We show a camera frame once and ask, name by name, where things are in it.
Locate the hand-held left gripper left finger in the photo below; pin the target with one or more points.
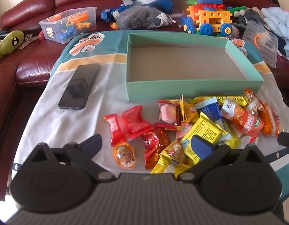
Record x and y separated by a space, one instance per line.
94 143

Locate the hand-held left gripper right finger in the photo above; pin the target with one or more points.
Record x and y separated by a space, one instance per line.
201 148

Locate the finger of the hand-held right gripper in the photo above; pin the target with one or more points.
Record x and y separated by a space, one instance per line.
286 139

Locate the large yellow snack packet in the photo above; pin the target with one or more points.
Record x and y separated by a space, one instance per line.
203 129

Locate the orange capsule toy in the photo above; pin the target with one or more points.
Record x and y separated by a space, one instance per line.
124 155

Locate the yellow cartoon snack packet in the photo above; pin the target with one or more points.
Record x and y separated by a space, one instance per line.
167 161

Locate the blue snack packet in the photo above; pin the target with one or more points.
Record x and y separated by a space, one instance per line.
210 111

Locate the red snack packet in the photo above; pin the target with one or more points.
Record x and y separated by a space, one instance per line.
128 124

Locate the small yellow orange packet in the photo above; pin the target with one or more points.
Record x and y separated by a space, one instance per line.
187 112

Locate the dark red foil packet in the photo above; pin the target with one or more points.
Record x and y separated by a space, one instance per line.
156 145

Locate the orange white noodle packet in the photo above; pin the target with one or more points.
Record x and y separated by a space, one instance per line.
242 121

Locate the pink candy packet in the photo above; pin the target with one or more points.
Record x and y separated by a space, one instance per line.
167 116

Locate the clear orange snack packet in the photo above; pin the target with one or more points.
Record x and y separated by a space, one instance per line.
252 98

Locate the long yellow snack bar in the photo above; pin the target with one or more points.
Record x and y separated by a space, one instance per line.
238 100

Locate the green cardboard box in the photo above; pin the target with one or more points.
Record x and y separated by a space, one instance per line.
193 88

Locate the printed blanket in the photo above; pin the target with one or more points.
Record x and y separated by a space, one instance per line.
53 133

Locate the black smartphone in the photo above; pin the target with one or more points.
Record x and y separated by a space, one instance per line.
80 86

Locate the clear plastic lid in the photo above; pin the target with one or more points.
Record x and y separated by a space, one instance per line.
264 49

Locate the light blue quilted blanket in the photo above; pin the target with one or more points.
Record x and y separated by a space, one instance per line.
278 21

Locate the red toy ball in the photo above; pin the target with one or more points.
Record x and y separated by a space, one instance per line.
41 36

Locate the clear plastic toy bin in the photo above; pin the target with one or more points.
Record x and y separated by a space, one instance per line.
69 25

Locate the pink plush toy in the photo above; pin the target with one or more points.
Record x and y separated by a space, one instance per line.
233 31

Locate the printed card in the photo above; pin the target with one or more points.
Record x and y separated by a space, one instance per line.
27 41

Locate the grey clothing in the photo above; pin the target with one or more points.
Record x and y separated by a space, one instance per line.
251 16

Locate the building block toy vehicle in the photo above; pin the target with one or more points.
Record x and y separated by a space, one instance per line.
210 18

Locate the green plush toy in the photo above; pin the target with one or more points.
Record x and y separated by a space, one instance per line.
10 42

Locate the grey plastic bag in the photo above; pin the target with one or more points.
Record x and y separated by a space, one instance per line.
142 18

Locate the green building block rod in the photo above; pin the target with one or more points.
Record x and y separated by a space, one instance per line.
234 9

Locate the red leather sofa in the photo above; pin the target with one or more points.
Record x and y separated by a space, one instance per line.
29 11

